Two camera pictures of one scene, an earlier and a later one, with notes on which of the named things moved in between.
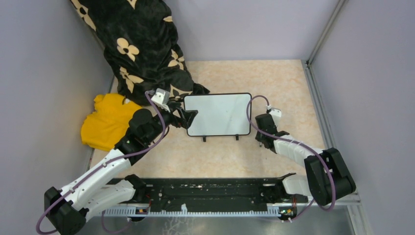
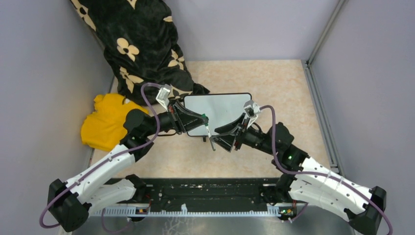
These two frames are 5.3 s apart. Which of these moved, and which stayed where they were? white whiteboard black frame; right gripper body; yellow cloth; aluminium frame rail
Moved: right gripper body
Stayed: aluminium frame rail; white whiteboard black frame; yellow cloth
